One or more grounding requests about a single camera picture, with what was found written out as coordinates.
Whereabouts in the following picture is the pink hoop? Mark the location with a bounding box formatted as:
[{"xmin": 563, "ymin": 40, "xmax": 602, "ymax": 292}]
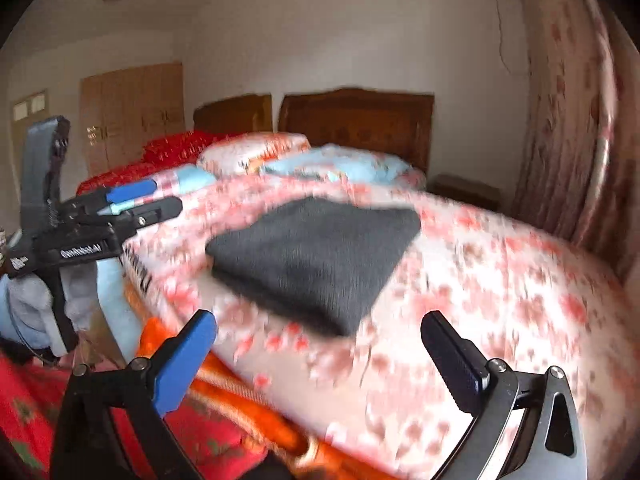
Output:
[{"xmin": 580, "ymin": 0, "xmax": 620, "ymax": 186}]

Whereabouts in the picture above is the dark wooden nightstand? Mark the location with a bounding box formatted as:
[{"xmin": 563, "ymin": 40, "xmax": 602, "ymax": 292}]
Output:
[{"xmin": 427, "ymin": 172, "xmax": 502, "ymax": 211}]

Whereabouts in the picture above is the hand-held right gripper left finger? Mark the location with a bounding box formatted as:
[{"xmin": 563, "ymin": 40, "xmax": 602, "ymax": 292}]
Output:
[{"xmin": 50, "ymin": 309, "xmax": 218, "ymax": 480}]

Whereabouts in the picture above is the red patterned blanket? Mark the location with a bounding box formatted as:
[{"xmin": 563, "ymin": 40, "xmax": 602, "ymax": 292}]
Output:
[{"xmin": 0, "ymin": 350, "xmax": 271, "ymax": 480}]

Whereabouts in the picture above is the wooden wardrobe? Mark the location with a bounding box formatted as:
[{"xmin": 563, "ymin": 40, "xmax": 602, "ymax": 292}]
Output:
[{"xmin": 80, "ymin": 62, "xmax": 187, "ymax": 176}]

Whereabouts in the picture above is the light blue floral pillow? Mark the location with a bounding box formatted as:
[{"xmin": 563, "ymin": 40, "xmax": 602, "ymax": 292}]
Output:
[{"xmin": 260, "ymin": 143, "xmax": 416, "ymax": 183}]

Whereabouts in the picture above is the pink floral pillow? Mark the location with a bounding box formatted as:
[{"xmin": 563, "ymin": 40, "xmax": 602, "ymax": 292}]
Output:
[{"xmin": 196, "ymin": 132, "xmax": 313, "ymax": 177}]

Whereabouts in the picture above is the pink floral bed sheet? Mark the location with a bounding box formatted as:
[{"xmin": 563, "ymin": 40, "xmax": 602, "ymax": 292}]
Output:
[{"xmin": 120, "ymin": 175, "xmax": 631, "ymax": 480}]

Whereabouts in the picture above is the pink floral curtain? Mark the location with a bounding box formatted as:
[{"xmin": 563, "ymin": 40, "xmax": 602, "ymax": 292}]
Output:
[{"xmin": 510, "ymin": 0, "xmax": 636, "ymax": 281}]

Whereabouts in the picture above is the small wooden headboard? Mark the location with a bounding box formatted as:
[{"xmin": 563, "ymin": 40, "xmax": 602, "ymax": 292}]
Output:
[{"xmin": 192, "ymin": 92, "xmax": 273, "ymax": 136}]

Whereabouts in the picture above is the person's left hand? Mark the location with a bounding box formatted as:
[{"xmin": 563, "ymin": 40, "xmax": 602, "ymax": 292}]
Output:
[{"xmin": 0, "ymin": 262, "xmax": 100, "ymax": 357}]

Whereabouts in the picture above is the wooden door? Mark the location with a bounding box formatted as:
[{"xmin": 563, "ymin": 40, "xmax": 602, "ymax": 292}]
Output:
[{"xmin": 10, "ymin": 89, "xmax": 50, "ymax": 196}]

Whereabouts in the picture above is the dark striped knit sweater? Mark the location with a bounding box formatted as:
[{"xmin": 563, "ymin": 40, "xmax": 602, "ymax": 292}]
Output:
[{"xmin": 205, "ymin": 196, "xmax": 422, "ymax": 338}]

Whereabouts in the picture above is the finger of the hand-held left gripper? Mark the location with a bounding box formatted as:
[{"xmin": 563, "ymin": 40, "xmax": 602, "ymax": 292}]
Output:
[
  {"xmin": 75, "ymin": 178, "xmax": 157, "ymax": 211},
  {"xmin": 100, "ymin": 196, "xmax": 183, "ymax": 238}
]

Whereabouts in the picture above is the large carved wooden headboard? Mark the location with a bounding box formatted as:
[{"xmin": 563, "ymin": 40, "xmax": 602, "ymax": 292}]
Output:
[{"xmin": 277, "ymin": 87, "xmax": 435, "ymax": 173}]

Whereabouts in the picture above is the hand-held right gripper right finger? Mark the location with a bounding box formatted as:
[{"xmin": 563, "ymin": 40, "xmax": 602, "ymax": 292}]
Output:
[{"xmin": 420, "ymin": 310, "xmax": 587, "ymax": 480}]

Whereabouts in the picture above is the thin wall cable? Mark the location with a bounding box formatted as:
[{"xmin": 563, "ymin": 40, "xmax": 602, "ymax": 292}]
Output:
[{"xmin": 490, "ymin": 0, "xmax": 526, "ymax": 77}]

